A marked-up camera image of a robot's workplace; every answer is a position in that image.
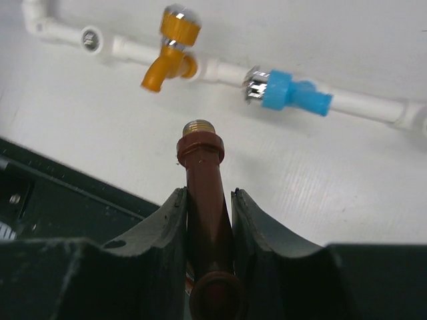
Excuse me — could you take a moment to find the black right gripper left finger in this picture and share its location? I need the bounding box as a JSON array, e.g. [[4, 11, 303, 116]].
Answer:
[[1, 188, 187, 319]]

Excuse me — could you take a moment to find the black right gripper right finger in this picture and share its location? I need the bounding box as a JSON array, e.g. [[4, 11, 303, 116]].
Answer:
[[232, 189, 426, 319]]

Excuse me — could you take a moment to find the brown water faucet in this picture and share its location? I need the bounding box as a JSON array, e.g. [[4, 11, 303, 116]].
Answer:
[[177, 119, 247, 319]]

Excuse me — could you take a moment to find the white PVC pipe frame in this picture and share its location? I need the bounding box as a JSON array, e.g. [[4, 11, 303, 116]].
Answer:
[[21, 1, 426, 134]]

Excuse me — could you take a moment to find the blue water faucet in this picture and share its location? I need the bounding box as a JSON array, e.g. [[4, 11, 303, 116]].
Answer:
[[243, 66, 333, 117]]

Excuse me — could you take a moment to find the orange water faucet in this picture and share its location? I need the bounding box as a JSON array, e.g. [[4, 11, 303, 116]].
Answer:
[[141, 3, 201, 93]]

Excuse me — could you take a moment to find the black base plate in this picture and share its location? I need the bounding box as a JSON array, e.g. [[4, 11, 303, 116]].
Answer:
[[1, 139, 158, 244]]

